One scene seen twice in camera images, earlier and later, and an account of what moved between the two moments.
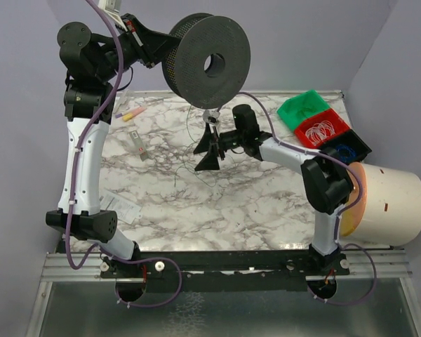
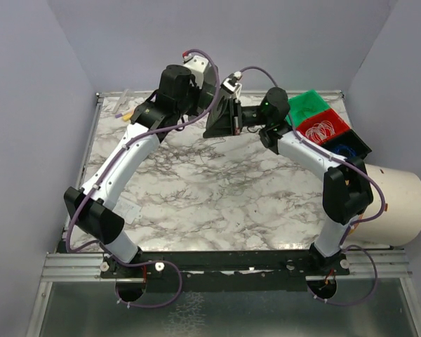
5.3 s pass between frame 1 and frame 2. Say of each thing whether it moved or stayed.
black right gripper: moved
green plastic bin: stayed
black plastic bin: stayed
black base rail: stayed
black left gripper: moved
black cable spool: moved
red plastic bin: stayed
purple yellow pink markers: stayed
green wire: moved
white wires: stayed
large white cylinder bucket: stayed
